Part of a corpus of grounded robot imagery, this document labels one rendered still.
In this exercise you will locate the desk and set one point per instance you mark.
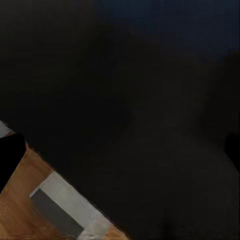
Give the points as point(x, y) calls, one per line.
point(131, 102)

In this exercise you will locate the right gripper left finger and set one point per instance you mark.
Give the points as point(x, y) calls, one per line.
point(12, 149)

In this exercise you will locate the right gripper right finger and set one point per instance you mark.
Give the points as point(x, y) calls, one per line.
point(232, 149)

